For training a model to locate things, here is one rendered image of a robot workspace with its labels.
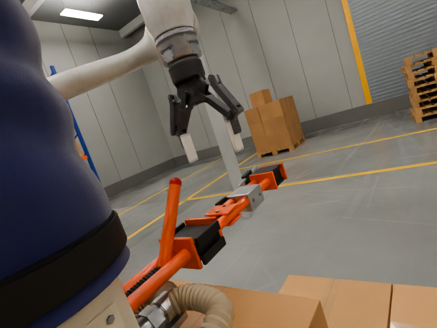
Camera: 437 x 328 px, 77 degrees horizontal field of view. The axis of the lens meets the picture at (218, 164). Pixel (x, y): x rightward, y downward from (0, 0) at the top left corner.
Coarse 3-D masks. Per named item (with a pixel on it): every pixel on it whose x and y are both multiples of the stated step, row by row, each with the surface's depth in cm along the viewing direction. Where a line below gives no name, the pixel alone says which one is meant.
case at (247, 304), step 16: (224, 288) 58; (240, 288) 56; (240, 304) 51; (256, 304) 50; (272, 304) 49; (288, 304) 47; (304, 304) 46; (320, 304) 46; (192, 320) 51; (240, 320) 47; (256, 320) 46; (272, 320) 45; (288, 320) 44; (304, 320) 43; (320, 320) 45
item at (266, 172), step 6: (264, 168) 81; (270, 168) 78; (276, 168) 77; (282, 168) 80; (252, 174) 78; (258, 174) 76; (264, 174) 75; (270, 174) 74; (276, 174) 78; (282, 174) 80; (258, 180) 76; (270, 180) 74; (276, 180) 77; (282, 180) 79; (270, 186) 75; (276, 186) 74
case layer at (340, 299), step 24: (288, 288) 113; (312, 288) 108; (336, 288) 104; (360, 288) 100; (384, 288) 97; (408, 288) 93; (432, 288) 90; (336, 312) 93; (360, 312) 90; (384, 312) 87; (408, 312) 84; (432, 312) 82
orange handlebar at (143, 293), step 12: (252, 180) 77; (264, 180) 73; (228, 204) 62; (240, 204) 62; (216, 216) 60; (228, 216) 57; (240, 216) 60; (180, 252) 47; (156, 264) 46; (168, 264) 44; (180, 264) 45; (144, 276) 44; (156, 276) 41; (168, 276) 43; (144, 288) 39; (156, 288) 40; (132, 300) 38; (144, 300) 39
